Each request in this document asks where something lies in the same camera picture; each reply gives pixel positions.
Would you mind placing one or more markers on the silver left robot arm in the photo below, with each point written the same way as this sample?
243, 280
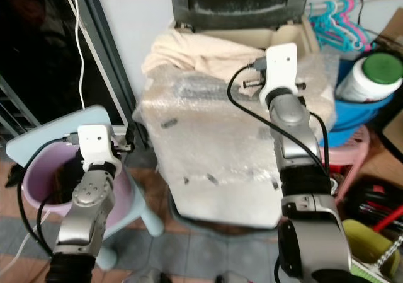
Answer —
85, 213

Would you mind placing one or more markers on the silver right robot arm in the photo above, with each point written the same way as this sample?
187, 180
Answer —
302, 144

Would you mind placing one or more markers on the bubble-wrapped white washing machine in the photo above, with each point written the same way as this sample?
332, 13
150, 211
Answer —
220, 150

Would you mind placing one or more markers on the teal and pink clothes hangers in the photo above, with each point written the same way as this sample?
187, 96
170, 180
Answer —
337, 24

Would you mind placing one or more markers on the purple plastic bucket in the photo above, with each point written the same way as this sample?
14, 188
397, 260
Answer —
38, 182

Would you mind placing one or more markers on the black shoe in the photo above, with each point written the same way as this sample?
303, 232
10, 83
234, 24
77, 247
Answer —
12, 176

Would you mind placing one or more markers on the beige cloth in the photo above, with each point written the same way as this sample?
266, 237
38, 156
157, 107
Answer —
195, 53

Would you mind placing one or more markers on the pink plastic stool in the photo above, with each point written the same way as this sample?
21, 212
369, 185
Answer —
349, 150

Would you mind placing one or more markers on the blue plastic basin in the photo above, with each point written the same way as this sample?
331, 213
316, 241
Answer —
352, 116

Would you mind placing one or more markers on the red and black tools pile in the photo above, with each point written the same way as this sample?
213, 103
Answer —
374, 204

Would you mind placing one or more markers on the white jar with green lid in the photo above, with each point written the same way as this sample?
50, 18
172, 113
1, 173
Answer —
365, 81

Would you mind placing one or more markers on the yellow-green plastic basket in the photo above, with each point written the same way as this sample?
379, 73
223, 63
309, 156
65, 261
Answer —
374, 248

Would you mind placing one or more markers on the brown cardboard box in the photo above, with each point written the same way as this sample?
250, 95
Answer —
391, 135

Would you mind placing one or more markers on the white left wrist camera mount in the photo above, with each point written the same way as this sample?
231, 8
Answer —
97, 145

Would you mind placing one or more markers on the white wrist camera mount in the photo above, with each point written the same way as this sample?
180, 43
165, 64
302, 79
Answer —
282, 69
97, 145

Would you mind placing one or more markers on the dark sliding door frame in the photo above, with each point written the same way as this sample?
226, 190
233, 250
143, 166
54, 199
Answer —
101, 56

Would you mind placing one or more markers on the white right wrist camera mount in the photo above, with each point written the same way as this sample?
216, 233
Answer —
282, 69

